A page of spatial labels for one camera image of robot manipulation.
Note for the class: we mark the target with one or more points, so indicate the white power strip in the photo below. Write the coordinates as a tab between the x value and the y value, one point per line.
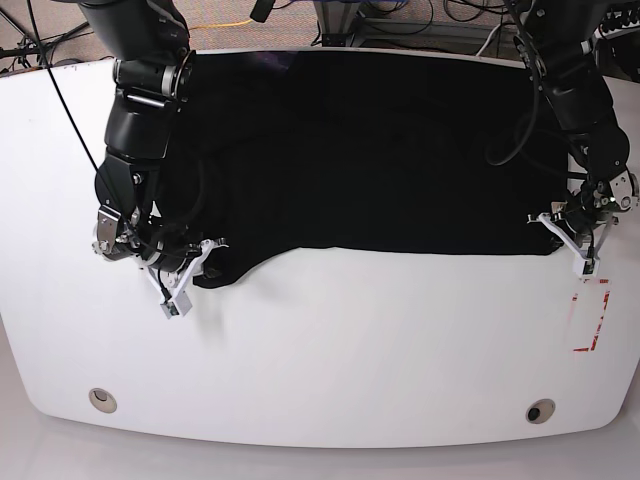
618	23

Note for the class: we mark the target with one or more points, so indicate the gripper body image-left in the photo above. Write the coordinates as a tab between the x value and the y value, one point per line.
169	252

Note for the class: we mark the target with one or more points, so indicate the red tape rectangle marking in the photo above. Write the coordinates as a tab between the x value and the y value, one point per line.
586	314

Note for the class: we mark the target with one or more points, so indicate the table cable grommet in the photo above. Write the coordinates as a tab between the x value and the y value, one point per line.
540	411
102	400

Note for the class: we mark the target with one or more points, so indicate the aluminium frame post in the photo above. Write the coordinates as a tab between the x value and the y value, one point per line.
335	19

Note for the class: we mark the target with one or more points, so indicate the left table cable grommet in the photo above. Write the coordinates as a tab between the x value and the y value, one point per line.
102	400

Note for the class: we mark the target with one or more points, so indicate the black T-shirt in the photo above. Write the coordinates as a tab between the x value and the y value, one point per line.
376	151

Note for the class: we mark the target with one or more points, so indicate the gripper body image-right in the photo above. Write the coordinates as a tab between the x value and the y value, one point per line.
594	204

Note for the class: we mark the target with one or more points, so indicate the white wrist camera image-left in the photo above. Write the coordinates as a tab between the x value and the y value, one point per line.
177	290

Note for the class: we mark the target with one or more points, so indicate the right table cable grommet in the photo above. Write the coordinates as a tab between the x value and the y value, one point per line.
540	411

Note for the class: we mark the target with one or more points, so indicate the black tripod legs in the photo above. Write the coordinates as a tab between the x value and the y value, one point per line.
27	45

